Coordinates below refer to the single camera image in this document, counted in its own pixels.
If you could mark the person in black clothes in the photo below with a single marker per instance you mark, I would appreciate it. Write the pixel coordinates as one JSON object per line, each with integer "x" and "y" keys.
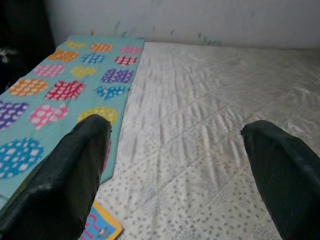
{"x": 22, "y": 30}

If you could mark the grey patterned quilted mattress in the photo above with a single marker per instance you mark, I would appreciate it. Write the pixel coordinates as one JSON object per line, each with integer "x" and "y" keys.
{"x": 200, "y": 125}

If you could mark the yellow blue children's book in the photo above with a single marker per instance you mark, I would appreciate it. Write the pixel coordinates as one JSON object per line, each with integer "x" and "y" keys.
{"x": 105, "y": 222}

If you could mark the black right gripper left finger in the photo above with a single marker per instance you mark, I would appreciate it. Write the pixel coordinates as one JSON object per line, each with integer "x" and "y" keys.
{"x": 55, "y": 190}

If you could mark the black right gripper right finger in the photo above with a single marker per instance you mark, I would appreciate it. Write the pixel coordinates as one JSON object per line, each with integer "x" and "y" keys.
{"x": 290, "y": 185}

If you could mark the teal blanket with colourful hearts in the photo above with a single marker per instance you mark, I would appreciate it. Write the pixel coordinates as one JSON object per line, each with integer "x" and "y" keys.
{"x": 87, "y": 80}

